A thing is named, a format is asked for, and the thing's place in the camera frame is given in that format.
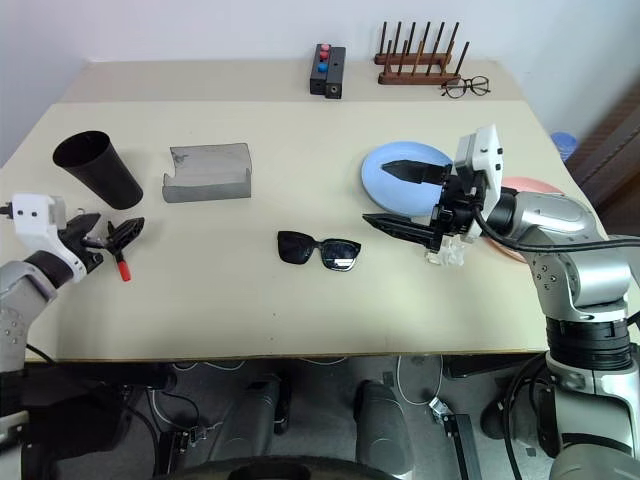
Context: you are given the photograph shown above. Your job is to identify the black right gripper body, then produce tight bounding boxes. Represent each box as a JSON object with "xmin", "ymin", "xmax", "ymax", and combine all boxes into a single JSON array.
[{"xmin": 426, "ymin": 165, "xmax": 495, "ymax": 252}]

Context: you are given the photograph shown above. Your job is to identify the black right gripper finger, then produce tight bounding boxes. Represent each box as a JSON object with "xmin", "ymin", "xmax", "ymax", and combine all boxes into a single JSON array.
[
  {"xmin": 361, "ymin": 212, "xmax": 437, "ymax": 251},
  {"xmin": 381, "ymin": 159, "xmax": 451, "ymax": 186}
]

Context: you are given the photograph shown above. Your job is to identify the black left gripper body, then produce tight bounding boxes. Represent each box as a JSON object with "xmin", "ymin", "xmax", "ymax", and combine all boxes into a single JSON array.
[{"xmin": 58, "ymin": 223, "xmax": 105, "ymax": 274}]

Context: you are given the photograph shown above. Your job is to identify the black sunglasses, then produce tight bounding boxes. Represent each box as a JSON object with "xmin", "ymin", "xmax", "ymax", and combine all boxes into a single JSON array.
[{"xmin": 275, "ymin": 230, "xmax": 364, "ymax": 273}]

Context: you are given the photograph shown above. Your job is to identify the light blue plate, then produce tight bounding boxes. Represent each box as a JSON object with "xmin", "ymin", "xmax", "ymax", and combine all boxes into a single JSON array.
[{"xmin": 360, "ymin": 141, "xmax": 454, "ymax": 218}]

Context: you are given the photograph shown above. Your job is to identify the clear plastic piece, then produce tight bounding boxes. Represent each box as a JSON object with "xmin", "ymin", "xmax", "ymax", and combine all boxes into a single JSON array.
[{"xmin": 424, "ymin": 235, "xmax": 467, "ymax": 270}]

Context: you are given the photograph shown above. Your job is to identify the black plastic cup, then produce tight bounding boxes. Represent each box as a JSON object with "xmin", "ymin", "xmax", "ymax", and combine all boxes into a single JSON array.
[{"xmin": 52, "ymin": 130, "xmax": 146, "ymax": 211}]

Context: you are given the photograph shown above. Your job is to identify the pink plate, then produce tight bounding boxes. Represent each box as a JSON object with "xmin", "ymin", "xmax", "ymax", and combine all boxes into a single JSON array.
[{"xmin": 481, "ymin": 175, "xmax": 564, "ymax": 264}]

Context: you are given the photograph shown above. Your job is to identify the wooden peg rack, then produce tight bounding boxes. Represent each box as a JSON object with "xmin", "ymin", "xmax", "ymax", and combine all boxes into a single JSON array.
[{"xmin": 373, "ymin": 20, "xmax": 472, "ymax": 87}]

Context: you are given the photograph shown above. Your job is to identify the blue bottle cap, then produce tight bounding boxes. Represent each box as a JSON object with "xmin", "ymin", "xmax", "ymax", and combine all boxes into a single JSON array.
[{"xmin": 549, "ymin": 130, "xmax": 580, "ymax": 162}]

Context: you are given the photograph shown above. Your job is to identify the plain black box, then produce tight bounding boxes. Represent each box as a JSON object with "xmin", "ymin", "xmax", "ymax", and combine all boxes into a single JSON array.
[{"xmin": 324, "ymin": 45, "xmax": 348, "ymax": 99}]

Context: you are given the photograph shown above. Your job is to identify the grey glasses case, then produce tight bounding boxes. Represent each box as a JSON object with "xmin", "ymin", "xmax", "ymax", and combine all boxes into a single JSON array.
[{"xmin": 160, "ymin": 142, "xmax": 253, "ymax": 205}]

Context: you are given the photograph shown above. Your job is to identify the black box with round buttons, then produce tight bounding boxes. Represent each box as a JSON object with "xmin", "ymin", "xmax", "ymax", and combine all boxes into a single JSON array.
[{"xmin": 309, "ymin": 43, "xmax": 335, "ymax": 96}]

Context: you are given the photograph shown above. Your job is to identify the brown wooden furniture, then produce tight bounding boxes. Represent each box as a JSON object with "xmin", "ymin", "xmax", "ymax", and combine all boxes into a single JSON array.
[{"xmin": 568, "ymin": 83, "xmax": 640, "ymax": 212}]

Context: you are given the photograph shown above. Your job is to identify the dark rounded grey shape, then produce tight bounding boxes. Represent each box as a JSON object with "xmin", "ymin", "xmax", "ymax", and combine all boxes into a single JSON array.
[
  {"xmin": 353, "ymin": 379, "xmax": 417, "ymax": 477},
  {"xmin": 218, "ymin": 377, "xmax": 294, "ymax": 454}
]

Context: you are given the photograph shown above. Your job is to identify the black metal bar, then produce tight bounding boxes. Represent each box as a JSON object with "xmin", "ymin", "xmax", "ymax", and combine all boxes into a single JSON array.
[{"xmin": 441, "ymin": 412, "xmax": 482, "ymax": 480}]

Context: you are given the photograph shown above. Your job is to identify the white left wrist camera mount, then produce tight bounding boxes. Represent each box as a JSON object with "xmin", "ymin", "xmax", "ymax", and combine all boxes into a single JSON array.
[{"xmin": 9, "ymin": 193, "xmax": 85, "ymax": 285}]

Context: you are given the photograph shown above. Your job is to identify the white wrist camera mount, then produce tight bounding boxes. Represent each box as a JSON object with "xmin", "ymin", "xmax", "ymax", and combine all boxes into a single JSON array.
[
  {"xmin": 451, "ymin": 124, "xmax": 507, "ymax": 245},
  {"xmin": 9, "ymin": 193, "xmax": 85, "ymax": 285}
]

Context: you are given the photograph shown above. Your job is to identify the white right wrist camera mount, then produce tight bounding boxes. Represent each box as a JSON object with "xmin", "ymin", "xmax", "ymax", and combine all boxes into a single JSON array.
[{"xmin": 451, "ymin": 124, "xmax": 507, "ymax": 245}]

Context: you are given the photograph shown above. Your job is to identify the thin black frame eyeglasses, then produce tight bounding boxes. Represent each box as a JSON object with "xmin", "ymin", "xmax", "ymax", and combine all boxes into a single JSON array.
[{"xmin": 440, "ymin": 75, "xmax": 493, "ymax": 100}]

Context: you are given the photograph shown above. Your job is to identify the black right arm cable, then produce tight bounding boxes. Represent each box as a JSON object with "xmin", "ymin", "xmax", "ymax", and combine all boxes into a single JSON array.
[{"xmin": 472, "ymin": 208, "xmax": 640, "ymax": 252}]

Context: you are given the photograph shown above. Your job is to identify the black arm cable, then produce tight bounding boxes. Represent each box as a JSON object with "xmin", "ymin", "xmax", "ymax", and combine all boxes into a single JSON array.
[
  {"xmin": 472, "ymin": 208, "xmax": 640, "ymax": 252},
  {"xmin": 0, "ymin": 201, "xmax": 58, "ymax": 365}
]

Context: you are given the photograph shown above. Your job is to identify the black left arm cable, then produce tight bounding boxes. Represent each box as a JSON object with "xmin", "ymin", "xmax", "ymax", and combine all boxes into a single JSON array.
[{"xmin": 0, "ymin": 201, "xmax": 58, "ymax": 365}]

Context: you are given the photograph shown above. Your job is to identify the white cable loop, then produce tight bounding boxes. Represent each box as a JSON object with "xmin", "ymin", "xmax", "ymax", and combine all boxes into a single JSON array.
[{"xmin": 396, "ymin": 355, "xmax": 447, "ymax": 407}]

